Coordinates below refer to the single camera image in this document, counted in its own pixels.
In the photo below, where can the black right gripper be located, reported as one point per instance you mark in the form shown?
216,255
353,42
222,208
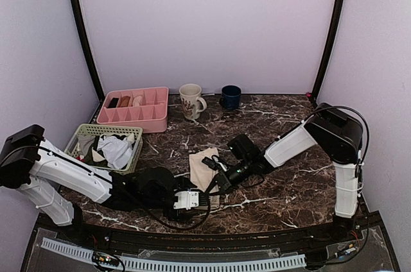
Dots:
226,185

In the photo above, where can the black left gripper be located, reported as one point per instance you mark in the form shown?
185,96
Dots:
177,215

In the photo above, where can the beige boxer underwear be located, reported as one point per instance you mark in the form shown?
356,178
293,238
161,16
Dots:
200,174

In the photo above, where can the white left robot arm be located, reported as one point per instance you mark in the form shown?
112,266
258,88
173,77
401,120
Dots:
29,163

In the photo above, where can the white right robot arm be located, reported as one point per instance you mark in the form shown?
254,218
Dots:
343,135

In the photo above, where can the white cloth in basket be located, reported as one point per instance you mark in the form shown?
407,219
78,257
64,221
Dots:
116,149

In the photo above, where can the green plastic laundry basket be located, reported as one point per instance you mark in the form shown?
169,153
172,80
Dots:
83,144

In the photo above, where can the pink divided organizer tray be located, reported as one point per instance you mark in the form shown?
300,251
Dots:
152,117

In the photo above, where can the cream floral mug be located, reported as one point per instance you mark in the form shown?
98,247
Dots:
193,104

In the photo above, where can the dark blue mug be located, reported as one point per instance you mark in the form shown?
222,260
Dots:
230,98

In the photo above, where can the beige rolled item in tray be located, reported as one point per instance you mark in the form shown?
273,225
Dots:
138,101

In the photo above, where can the brown rolled item in tray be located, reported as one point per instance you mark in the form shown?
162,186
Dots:
124,102

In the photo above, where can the black rolled item in tray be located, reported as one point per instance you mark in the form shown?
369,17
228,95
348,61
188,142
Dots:
113,103

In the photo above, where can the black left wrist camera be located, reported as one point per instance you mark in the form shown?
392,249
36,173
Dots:
156,182

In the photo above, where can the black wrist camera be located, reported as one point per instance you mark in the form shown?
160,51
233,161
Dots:
243,148
156,182

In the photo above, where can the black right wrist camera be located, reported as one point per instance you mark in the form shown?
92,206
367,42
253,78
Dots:
243,148

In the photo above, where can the white slotted cable duct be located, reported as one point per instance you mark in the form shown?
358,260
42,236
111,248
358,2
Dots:
126,263

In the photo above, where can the left black frame post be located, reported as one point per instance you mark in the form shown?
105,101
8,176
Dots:
86,48

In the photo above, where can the black frame post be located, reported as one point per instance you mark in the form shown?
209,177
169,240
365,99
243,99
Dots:
326,56
86,48

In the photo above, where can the right black frame post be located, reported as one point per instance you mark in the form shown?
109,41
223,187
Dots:
326,56

